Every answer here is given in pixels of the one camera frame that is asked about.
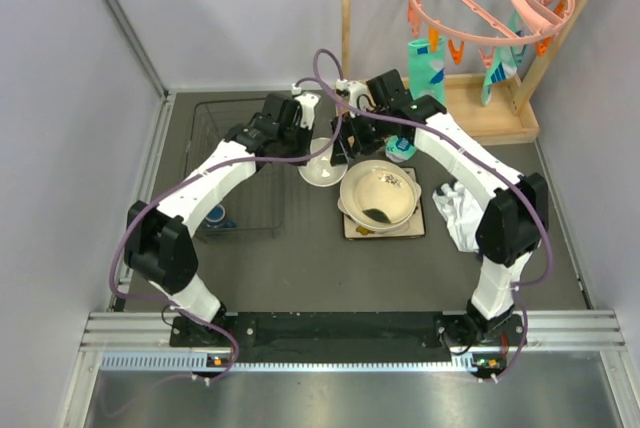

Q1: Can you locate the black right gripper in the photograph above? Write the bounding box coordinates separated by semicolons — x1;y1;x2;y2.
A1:
330;106;391;168

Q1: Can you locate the red floral bowl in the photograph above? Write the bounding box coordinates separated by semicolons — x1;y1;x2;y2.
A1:
298;137;348;188

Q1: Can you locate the cream round plate with drawing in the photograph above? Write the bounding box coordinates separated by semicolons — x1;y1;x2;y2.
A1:
338;160;422;232

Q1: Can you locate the cream small plate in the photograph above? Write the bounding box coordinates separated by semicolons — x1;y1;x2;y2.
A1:
351;160;418;226

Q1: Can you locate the blue ceramic mug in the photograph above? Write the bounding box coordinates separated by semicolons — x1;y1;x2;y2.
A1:
201;204;237;230

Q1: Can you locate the square floral ceramic plate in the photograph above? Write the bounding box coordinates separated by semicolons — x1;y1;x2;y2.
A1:
337;167;426;240

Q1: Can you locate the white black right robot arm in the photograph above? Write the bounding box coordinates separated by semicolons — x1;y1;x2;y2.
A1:
325;69;553;344

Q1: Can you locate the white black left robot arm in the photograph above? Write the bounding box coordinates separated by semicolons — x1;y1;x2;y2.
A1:
123;92;320;345

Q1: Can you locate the long green patterned sock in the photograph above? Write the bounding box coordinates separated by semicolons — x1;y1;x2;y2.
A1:
384;39;446;163

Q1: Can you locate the white printed t-shirt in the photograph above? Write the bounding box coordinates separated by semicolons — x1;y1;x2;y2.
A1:
432;180;483;254

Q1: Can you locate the wooden stand with tray base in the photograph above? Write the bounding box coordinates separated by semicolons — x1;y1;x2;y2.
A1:
334;0;621;154

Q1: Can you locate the short green patterned sock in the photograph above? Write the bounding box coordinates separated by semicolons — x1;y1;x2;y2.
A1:
480;17;526;105

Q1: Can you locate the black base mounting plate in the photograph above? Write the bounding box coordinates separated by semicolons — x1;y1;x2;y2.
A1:
169;311;506;363

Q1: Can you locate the pink round clothes hanger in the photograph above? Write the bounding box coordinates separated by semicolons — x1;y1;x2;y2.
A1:
407;0;577;66

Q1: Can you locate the black wire dish rack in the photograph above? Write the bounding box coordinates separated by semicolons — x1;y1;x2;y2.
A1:
184;97;285;239

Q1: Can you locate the aluminium frame rail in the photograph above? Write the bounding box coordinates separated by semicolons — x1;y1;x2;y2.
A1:
61;310;639;427

